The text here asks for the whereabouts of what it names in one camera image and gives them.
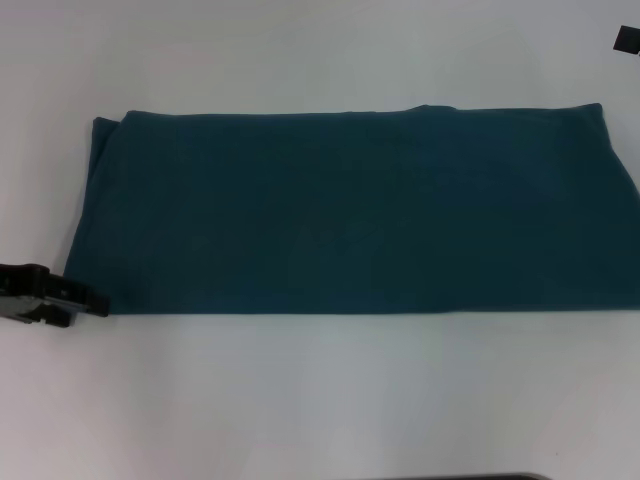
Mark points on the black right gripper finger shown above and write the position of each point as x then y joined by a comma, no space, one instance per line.
627,39

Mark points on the teal blue t-shirt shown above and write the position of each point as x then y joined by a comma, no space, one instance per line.
350,210

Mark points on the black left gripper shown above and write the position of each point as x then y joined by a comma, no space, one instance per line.
20,290

